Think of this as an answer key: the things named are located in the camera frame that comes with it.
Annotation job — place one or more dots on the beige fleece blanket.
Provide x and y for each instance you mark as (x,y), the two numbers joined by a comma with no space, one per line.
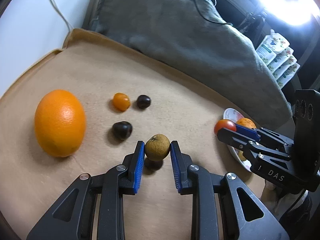
(95,68)

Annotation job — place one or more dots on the dark plum large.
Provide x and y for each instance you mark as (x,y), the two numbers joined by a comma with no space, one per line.
(122,130)

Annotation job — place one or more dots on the white floral plate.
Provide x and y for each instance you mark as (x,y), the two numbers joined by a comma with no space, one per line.
(234,116)

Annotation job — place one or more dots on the small orange kumquat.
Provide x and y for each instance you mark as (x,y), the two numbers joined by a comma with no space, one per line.
(121,101)

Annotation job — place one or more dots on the red cherry tomato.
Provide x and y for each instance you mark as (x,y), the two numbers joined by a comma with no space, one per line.
(224,123)

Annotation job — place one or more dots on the small mandarin orange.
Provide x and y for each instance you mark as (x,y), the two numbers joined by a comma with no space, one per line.
(246,122)

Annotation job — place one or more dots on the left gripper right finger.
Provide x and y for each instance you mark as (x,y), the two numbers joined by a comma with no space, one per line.
(221,203)

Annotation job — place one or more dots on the floral tissue packs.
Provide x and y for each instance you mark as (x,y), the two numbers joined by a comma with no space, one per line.
(277,55)

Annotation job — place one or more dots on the grey cushion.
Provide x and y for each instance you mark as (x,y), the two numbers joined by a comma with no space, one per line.
(191,36)

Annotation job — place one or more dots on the large orange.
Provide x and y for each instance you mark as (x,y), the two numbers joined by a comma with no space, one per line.
(60,123)

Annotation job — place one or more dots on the dark cherry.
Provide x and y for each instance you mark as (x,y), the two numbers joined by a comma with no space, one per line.
(143,101)
(153,165)

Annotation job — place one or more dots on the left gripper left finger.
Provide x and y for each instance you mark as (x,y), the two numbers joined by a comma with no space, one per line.
(72,215)

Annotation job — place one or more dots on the brown longan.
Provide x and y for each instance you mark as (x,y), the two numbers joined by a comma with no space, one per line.
(157,147)
(241,156)

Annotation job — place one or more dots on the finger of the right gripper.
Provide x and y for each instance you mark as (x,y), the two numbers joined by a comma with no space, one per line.
(248,132)
(247,145)

